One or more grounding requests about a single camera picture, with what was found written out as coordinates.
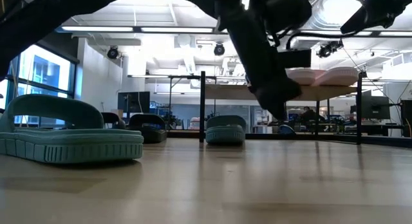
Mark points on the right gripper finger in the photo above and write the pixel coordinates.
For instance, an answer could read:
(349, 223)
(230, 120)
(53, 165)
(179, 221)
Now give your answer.
(354, 20)
(355, 26)

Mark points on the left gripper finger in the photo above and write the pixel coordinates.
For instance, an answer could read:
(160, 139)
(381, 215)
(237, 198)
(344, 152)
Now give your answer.
(277, 109)
(280, 90)

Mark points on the pink foam slide sandal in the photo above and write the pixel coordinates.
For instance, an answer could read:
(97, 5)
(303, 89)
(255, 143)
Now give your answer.
(338, 77)
(304, 77)

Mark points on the teal foam slide sandal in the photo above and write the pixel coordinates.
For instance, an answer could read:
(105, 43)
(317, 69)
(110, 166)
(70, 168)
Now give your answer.
(64, 143)
(225, 134)

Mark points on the black foam slide sandal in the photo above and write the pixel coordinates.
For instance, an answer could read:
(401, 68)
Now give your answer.
(148, 132)
(112, 117)

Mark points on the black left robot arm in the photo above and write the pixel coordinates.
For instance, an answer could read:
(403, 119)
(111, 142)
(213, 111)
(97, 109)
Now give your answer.
(38, 24)

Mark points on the black-framed wooden shelf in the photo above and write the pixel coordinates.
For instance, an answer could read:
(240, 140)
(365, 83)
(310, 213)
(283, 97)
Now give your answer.
(225, 92)

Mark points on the blue round object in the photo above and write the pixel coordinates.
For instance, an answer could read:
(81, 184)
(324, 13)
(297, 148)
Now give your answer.
(286, 130)

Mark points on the person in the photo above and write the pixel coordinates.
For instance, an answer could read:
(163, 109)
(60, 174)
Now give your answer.
(310, 115)

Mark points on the black ceiling spotlight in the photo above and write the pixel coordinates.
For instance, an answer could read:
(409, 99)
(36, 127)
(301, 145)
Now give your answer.
(219, 49)
(112, 52)

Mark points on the black monitor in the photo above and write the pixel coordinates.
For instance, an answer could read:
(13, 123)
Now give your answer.
(375, 107)
(133, 101)

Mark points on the dark cabinet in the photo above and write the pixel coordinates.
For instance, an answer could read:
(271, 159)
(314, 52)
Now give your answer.
(406, 117)

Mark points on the large dark-framed window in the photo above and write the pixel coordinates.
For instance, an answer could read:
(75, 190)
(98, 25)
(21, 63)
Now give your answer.
(45, 69)

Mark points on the silver ventilation duct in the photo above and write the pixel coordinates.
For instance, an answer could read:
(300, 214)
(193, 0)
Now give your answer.
(334, 11)

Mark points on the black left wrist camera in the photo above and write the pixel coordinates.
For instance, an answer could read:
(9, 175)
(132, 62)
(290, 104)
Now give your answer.
(294, 58)

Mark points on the black ceiling-mounted camera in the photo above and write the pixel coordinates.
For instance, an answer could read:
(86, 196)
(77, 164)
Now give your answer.
(328, 48)

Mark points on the thin black metal frame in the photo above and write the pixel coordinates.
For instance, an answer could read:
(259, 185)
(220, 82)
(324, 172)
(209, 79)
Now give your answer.
(170, 98)

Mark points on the black ceiling light rail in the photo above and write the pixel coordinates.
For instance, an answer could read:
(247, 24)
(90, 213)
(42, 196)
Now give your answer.
(136, 29)

